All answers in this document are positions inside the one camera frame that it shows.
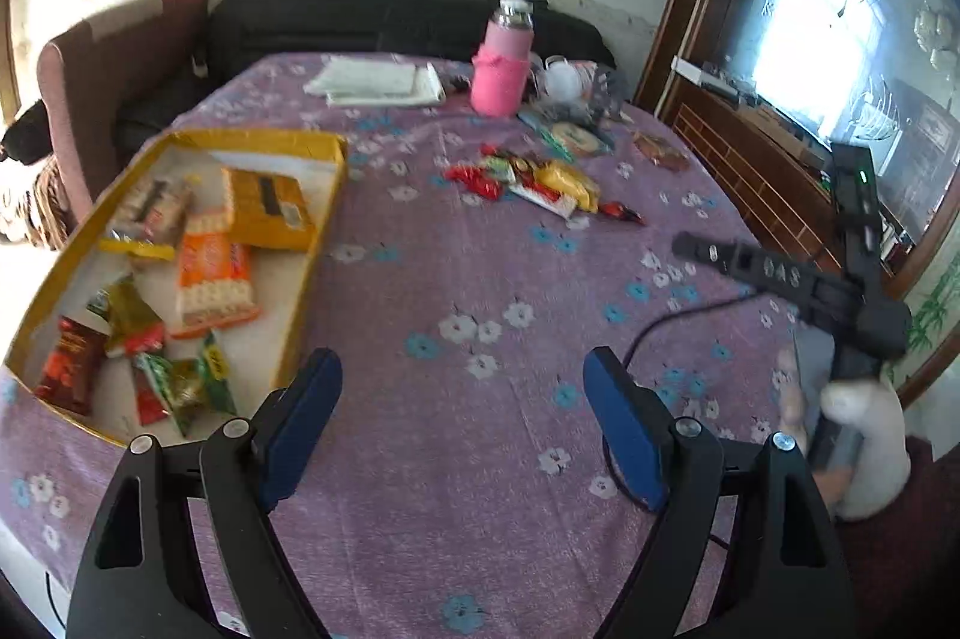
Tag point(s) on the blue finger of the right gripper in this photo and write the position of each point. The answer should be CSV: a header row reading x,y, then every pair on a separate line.
x,y
765,271

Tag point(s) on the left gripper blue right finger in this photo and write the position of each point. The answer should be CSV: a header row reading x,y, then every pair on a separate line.
x,y
784,573

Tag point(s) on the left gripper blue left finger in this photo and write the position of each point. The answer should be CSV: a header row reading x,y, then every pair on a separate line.
x,y
140,574

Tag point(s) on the green triangular snack pack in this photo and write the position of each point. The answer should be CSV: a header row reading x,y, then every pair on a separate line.
x,y
190,388

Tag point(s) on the dark red jujube snack pack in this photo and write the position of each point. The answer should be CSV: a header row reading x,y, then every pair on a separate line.
x,y
71,367

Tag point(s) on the yellow cheese sandwich crackers pack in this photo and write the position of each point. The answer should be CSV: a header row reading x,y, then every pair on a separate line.
x,y
567,180

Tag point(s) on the brown beige snack bar pack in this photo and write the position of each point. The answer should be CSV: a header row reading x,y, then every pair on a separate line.
x,y
149,221

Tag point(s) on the yellow cracker pack with barcode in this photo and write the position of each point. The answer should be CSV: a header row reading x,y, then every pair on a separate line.
x,y
266,211

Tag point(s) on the white gloved right hand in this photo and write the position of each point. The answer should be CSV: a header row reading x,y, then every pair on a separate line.
x,y
854,434

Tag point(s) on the brown foil snack pack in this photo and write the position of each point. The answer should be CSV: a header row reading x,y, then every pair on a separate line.
x,y
660,152

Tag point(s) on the red dark candy pack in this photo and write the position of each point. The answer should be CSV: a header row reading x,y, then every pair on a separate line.
x,y
618,211

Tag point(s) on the red white flat sachet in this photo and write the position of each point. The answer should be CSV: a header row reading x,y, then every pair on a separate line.
x,y
561,205

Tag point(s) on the green yellow snack in tray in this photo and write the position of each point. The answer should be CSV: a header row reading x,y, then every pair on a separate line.
x,y
134,326

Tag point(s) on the round biscuits in clear bag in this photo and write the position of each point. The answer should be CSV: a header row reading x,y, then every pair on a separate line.
x,y
571,141

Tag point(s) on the yellow cardboard tray box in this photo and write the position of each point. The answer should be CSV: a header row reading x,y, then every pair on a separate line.
x,y
262,354

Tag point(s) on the wooden cabinet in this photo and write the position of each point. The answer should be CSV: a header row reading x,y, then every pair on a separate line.
x,y
763,90

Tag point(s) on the red gold chips pack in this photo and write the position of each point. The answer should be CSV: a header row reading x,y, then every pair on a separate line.
x,y
509,167

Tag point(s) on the orange white biscuit pack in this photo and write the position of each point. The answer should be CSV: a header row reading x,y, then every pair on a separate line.
x,y
215,289

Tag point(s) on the white cup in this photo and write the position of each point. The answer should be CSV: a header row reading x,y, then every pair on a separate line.
x,y
560,80

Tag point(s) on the small red candy wrapper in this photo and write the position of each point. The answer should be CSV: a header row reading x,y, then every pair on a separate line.
x,y
476,180

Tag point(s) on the pink sleeved water bottle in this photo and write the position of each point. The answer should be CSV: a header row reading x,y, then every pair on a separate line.
x,y
501,66

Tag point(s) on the folded white cloth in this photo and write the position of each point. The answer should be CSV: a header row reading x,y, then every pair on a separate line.
x,y
357,82

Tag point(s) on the maroon armchair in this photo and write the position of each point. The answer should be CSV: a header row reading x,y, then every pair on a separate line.
x,y
91,70

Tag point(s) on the black sofa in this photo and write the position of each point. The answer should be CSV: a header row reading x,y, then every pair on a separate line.
x,y
241,32

